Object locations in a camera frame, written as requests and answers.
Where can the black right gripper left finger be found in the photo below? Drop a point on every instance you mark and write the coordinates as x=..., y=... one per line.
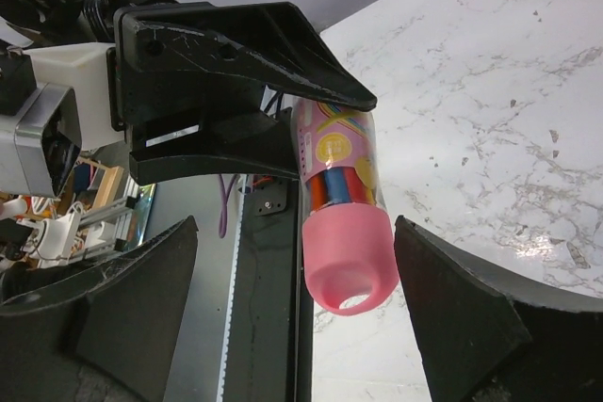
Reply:
x=101, y=331

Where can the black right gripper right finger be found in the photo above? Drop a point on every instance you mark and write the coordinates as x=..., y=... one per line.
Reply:
x=485, y=333

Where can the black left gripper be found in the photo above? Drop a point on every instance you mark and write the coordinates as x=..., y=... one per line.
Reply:
x=194, y=64

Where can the pink capped clear tube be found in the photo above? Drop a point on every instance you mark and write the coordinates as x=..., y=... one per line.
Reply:
x=346, y=234

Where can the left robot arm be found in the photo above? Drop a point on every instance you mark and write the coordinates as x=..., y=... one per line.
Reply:
x=53, y=22

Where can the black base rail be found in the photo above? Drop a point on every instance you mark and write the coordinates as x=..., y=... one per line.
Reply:
x=246, y=332

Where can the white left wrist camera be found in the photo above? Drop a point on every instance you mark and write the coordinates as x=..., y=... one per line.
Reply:
x=55, y=104

